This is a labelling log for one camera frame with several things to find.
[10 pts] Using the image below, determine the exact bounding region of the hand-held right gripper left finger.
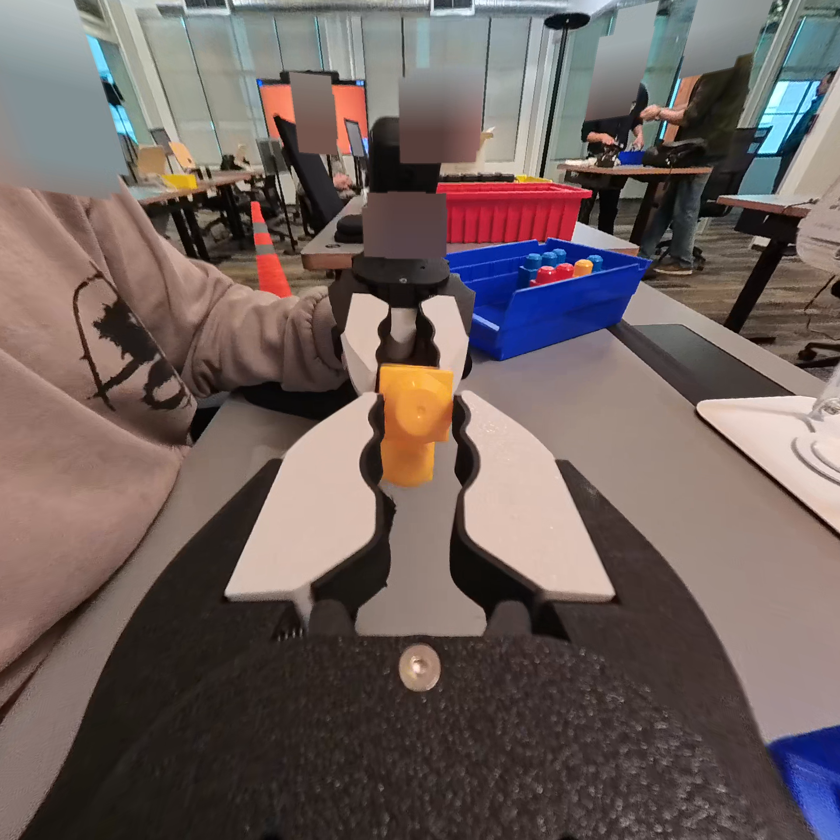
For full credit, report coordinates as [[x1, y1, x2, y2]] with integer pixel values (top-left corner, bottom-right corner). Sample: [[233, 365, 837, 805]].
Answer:
[[225, 391, 395, 621]]

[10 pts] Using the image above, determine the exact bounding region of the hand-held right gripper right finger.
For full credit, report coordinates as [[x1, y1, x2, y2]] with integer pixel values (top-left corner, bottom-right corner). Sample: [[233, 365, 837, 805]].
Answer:
[[450, 390, 618, 623]]

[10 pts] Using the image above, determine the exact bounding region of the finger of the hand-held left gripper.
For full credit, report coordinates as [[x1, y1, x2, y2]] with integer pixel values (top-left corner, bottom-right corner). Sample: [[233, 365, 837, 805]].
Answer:
[[420, 295, 470, 371], [340, 292, 389, 396]]

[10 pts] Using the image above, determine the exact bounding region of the yellow one-stud block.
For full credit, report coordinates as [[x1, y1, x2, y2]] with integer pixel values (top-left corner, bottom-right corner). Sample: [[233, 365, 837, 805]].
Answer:
[[379, 364, 455, 442]]

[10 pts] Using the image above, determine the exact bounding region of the blue plastic bin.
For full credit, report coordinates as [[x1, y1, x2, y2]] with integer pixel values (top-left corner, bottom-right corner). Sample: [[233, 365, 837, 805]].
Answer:
[[446, 238, 652, 362], [768, 725, 840, 840]]

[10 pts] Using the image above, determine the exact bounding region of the group of toy bricks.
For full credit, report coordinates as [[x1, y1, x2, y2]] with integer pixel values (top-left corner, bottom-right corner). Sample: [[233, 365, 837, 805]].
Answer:
[[518, 248, 606, 287]]

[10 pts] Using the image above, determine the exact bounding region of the person's left forearm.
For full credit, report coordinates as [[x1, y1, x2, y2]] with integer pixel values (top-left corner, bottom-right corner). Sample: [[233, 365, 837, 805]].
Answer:
[[187, 256, 350, 396]]

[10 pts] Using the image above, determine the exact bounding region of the orange traffic cone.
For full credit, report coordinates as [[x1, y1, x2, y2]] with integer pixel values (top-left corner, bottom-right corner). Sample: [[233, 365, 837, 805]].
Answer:
[[250, 201, 293, 299]]

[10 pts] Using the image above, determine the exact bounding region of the red plastic bin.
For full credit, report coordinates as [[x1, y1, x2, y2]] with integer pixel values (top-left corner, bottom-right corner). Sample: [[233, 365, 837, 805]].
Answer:
[[436, 182, 593, 245]]

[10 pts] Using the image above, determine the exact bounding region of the black high-back chair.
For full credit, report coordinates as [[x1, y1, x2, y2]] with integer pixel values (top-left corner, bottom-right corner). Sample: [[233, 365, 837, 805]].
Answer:
[[274, 115, 347, 238]]

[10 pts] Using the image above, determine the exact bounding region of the large orange screen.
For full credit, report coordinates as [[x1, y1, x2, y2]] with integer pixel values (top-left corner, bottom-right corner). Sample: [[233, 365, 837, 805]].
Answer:
[[257, 77, 370, 157]]

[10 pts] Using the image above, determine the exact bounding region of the white document stand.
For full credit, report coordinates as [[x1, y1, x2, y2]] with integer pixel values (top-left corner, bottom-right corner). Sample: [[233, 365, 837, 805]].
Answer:
[[696, 197, 840, 534]]

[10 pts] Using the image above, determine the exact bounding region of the person in beige sweatshirt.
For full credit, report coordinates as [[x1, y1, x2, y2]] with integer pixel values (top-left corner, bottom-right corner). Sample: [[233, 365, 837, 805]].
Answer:
[[0, 177, 329, 710]]

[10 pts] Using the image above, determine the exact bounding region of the black bag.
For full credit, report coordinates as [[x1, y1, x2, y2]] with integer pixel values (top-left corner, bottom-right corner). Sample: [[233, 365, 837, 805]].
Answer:
[[642, 138, 708, 168]]

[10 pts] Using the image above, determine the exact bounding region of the black floor lamp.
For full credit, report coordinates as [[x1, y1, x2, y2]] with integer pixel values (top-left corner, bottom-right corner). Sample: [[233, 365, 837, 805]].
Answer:
[[543, 12, 590, 165]]

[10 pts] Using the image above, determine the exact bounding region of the black office chair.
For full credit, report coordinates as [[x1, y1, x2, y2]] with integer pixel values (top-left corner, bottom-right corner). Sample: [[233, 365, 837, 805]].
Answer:
[[696, 126, 772, 221], [794, 338, 840, 370]]

